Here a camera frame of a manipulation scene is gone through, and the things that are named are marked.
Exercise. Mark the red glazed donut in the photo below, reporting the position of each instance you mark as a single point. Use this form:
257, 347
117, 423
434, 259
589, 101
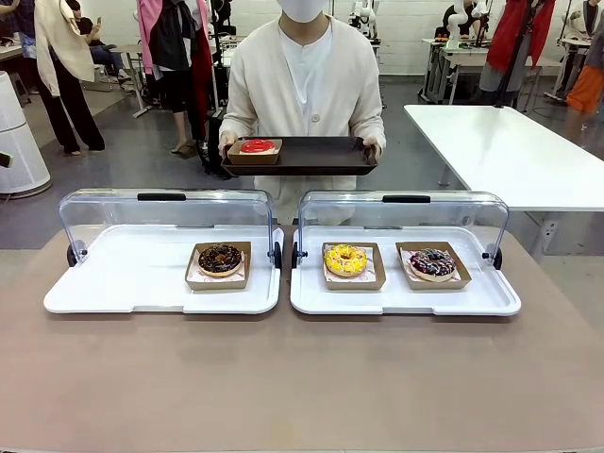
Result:
250, 147

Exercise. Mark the cardboard box of red donut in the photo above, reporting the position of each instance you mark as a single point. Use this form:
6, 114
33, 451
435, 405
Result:
255, 159

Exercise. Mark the dark brown serving tray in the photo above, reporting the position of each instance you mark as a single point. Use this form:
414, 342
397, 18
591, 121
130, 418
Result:
321, 158

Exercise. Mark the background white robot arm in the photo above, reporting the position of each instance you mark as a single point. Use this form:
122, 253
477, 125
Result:
455, 23

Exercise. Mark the person's left forearm cream sleeve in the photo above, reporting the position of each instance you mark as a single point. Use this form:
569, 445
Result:
368, 115

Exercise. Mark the person's right forearm cream sleeve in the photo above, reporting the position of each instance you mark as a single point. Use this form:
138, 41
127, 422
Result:
238, 113

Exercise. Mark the chocolate glazed donut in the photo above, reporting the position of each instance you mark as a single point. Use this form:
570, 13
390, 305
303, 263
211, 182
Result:
210, 264

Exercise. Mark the cardboard box of chocolate donut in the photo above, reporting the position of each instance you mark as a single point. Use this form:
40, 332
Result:
217, 284

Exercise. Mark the person in cream cardigan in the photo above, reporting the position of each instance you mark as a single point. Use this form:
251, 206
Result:
264, 85

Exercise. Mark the yellow sprinkled donut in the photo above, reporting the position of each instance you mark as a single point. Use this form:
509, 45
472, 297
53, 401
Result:
335, 266

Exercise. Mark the cardboard box of yellow donut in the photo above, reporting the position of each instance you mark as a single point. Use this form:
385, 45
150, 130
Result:
354, 285

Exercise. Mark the cardboard box of purple donut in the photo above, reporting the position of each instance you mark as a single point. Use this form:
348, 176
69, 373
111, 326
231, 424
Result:
439, 285

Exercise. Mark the person's right hand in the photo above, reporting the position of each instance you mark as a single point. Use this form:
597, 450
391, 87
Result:
227, 141

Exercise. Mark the person's left hand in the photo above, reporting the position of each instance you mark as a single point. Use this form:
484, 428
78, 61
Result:
377, 144

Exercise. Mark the white air purifier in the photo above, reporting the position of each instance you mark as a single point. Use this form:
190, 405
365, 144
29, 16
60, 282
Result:
19, 141

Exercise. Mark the black lid hinge knob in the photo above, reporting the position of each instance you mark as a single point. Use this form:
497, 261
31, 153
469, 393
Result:
295, 255
278, 255
72, 255
497, 258

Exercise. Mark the clear plastic display lid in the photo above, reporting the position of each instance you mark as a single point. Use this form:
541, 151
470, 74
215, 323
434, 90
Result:
349, 212
113, 212

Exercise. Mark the bystander in beige jacket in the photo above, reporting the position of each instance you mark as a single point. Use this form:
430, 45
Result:
66, 52

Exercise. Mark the seated bystander with phone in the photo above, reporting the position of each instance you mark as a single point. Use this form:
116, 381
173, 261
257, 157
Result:
94, 33

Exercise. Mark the background grey work table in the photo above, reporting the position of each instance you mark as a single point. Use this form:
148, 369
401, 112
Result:
132, 52

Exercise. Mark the white display tray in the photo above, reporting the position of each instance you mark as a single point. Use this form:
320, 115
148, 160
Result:
396, 299
118, 283

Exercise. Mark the black rolling stand base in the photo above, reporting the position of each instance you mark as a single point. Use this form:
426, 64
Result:
214, 146

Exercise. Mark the hanging red garment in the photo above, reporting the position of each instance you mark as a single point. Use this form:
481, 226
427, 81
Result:
203, 61

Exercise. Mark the printed paper liner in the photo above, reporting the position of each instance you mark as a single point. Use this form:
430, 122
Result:
195, 276
407, 277
373, 257

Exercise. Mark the white face mask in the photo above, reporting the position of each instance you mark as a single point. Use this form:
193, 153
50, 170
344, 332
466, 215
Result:
302, 9

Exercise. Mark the background white work table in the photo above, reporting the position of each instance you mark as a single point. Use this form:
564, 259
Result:
467, 56

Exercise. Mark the large white table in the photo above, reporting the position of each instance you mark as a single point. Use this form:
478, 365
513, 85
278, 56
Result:
519, 156

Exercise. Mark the red vest on mannequin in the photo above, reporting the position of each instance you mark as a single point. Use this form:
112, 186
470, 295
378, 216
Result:
514, 33

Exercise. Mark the bystander in orange shorts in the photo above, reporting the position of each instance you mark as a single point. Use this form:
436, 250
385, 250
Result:
585, 89

